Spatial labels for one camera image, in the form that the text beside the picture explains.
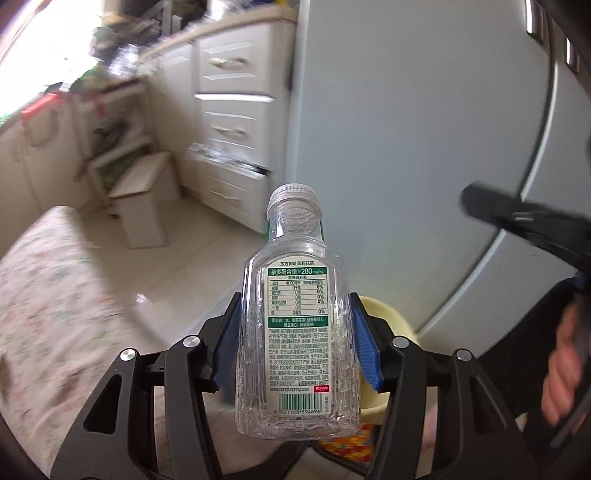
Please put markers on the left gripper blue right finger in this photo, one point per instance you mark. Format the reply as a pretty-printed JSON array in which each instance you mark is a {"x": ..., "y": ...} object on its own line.
[{"x": 366, "y": 346}]

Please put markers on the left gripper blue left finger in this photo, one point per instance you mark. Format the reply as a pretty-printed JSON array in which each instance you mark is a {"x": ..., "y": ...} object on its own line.
[{"x": 225, "y": 353}]

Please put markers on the clear plastic bottle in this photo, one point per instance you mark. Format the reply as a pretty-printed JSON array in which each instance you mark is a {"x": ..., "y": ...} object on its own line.
[{"x": 297, "y": 375}]

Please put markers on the white kitchen cabinets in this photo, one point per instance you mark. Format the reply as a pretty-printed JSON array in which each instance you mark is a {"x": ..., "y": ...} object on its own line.
[{"x": 40, "y": 158}]

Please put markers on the person's right hand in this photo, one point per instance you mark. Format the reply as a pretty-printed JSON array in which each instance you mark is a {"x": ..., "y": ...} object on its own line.
[{"x": 564, "y": 370}]

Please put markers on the yellow plastic bucket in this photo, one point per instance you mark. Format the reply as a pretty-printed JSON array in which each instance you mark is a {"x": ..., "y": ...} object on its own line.
[{"x": 388, "y": 324}]

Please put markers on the colourful patterned slipper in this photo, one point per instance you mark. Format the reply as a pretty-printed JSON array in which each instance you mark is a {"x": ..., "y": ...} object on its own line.
[{"x": 358, "y": 448}]

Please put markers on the floral tablecloth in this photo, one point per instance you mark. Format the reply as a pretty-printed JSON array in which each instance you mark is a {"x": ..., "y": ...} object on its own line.
[{"x": 61, "y": 327}]

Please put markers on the small white step stool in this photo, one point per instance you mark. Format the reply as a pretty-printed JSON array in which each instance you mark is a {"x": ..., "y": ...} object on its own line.
[{"x": 137, "y": 196}]

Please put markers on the clear plastic bag on drawer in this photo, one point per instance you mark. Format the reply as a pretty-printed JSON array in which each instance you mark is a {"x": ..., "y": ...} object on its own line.
[{"x": 200, "y": 152}]

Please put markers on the white refrigerator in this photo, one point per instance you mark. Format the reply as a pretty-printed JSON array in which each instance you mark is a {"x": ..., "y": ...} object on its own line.
[{"x": 397, "y": 107}]

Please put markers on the black wok on rack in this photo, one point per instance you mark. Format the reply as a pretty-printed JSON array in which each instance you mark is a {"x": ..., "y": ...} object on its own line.
[{"x": 108, "y": 135}]

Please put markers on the white drawer cabinet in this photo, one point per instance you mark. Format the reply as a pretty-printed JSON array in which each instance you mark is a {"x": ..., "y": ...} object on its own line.
[{"x": 227, "y": 84}]

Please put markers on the white storage rack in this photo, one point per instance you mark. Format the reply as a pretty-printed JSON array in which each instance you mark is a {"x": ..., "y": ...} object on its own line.
[{"x": 128, "y": 100}]

